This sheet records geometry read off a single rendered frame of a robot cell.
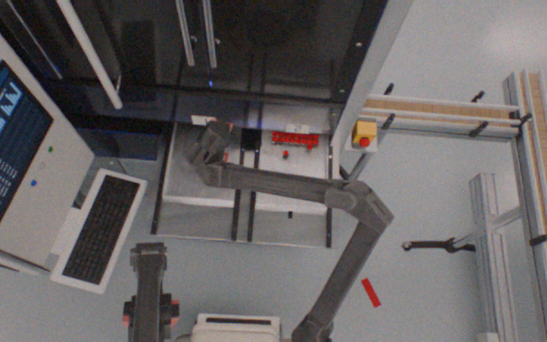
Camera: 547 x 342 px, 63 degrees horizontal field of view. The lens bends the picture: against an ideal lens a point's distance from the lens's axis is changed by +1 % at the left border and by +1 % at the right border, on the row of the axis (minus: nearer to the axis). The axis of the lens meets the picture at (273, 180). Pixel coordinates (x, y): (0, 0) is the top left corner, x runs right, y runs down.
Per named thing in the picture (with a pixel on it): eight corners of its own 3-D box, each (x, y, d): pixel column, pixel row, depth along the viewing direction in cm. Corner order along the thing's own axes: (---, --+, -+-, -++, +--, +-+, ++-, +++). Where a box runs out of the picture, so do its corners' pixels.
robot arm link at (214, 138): (206, 186, 115) (225, 179, 122) (230, 156, 109) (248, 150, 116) (177, 154, 117) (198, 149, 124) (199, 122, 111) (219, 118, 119)
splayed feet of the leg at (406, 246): (400, 239, 253) (409, 233, 240) (486, 246, 254) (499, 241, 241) (400, 253, 250) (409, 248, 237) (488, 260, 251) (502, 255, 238)
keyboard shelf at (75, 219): (81, 164, 176) (80, 161, 174) (149, 182, 175) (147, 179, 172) (30, 274, 160) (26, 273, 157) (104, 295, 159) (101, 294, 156)
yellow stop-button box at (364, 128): (353, 125, 169) (356, 116, 162) (371, 127, 169) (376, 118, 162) (353, 143, 166) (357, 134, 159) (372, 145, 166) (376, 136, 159)
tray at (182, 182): (176, 117, 174) (175, 112, 171) (242, 122, 175) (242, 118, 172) (163, 198, 162) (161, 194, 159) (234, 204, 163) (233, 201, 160)
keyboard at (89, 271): (106, 175, 172) (104, 172, 170) (140, 184, 171) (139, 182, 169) (61, 275, 158) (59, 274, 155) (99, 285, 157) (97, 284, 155)
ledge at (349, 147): (344, 120, 180) (344, 118, 179) (375, 123, 181) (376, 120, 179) (344, 151, 175) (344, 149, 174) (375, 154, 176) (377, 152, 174)
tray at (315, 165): (262, 124, 175) (262, 119, 172) (327, 129, 176) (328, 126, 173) (255, 205, 163) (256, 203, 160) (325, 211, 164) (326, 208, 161)
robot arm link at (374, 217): (396, 216, 91) (407, 204, 100) (340, 184, 96) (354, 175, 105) (311, 362, 110) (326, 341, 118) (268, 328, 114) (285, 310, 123)
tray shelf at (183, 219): (165, 118, 176) (164, 116, 174) (338, 133, 178) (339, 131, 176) (144, 235, 159) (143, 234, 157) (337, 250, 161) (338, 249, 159)
